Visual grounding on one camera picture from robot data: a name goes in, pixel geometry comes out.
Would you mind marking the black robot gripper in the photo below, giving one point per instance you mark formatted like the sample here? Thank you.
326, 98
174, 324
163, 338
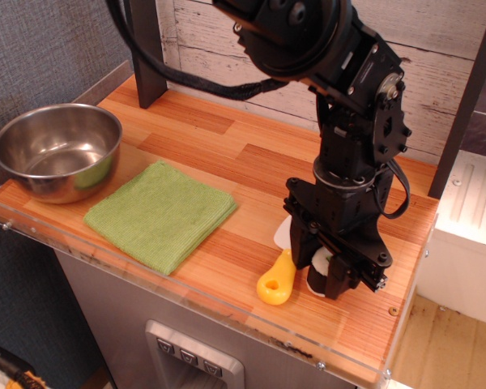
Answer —
346, 225

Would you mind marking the plush sushi roll toy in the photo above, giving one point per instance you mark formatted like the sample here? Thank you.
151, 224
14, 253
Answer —
318, 271

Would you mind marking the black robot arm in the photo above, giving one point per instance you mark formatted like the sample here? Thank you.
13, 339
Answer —
358, 83

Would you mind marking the white toy sink unit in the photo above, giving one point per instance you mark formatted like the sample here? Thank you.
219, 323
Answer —
453, 270

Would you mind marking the green folded cloth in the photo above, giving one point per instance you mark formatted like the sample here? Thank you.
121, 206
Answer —
160, 217

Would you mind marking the silver dispenser button panel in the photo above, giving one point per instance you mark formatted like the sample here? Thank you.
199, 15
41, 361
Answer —
181, 361

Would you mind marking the clear acrylic edge guard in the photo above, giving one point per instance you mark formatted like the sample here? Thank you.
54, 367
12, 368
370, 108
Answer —
353, 336

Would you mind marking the stainless steel bowl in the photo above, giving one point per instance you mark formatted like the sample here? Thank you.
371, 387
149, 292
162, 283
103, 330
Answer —
62, 153

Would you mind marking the yellow handled toy knife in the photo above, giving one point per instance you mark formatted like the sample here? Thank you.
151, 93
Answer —
275, 286

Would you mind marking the dark right shelf post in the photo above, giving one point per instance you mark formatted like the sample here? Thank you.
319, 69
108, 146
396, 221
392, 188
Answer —
458, 130

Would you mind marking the dark shelf post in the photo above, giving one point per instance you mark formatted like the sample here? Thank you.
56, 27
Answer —
142, 20
458, 130

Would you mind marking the dark left shelf post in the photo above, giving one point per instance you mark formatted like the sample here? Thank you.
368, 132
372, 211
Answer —
142, 20

